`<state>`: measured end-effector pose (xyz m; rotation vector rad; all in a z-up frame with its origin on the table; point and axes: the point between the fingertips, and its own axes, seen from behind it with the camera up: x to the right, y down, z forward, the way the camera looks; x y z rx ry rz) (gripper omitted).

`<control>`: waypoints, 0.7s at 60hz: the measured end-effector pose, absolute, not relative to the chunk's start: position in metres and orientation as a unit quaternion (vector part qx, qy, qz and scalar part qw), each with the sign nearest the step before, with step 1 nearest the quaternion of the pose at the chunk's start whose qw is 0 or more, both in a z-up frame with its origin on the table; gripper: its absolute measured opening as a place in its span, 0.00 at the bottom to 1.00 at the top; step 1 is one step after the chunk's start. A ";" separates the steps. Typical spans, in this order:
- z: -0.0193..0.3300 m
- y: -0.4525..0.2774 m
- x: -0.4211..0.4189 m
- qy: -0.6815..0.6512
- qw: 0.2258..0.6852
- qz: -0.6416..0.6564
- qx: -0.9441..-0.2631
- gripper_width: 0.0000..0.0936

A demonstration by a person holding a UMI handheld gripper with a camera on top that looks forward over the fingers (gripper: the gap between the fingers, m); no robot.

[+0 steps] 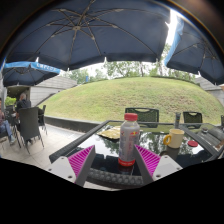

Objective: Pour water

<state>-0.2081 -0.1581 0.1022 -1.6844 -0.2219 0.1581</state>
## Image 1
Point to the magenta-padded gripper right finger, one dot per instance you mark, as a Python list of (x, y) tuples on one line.
[(165, 165)]

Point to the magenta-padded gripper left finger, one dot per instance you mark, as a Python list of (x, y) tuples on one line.
[(63, 166)]

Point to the red-capped drink bottle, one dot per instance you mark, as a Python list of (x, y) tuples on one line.
[(129, 140)]

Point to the flat round red coaster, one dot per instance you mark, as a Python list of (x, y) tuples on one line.
[(192, 143)]

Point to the grey upright tube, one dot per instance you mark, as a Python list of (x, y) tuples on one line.
[(177, 120)]

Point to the dark wicker chair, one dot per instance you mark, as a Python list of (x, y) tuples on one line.
[(42, 118), (29, 125)]

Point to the glass ashtray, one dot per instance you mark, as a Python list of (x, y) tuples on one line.
[(205, 130)]

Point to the yellow crumpled packet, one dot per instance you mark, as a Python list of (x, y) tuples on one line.
[(110, 133)]

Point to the brown paper bag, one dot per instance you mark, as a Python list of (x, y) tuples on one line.
[(220, 143)]

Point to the person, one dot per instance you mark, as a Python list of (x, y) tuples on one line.
[(4, 126), (22, 103)]

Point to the grey-roofed building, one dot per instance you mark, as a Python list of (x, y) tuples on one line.
[(210, 88), (50, 88)]

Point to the navy umbrella with blue band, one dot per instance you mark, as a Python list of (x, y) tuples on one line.
[(23, 75)]

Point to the navy umbrella with light-blue edge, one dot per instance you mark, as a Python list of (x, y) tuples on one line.
[(196, 53)]

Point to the large navy patio umbrella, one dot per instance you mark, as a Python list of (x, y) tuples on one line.
[(86, 33)]

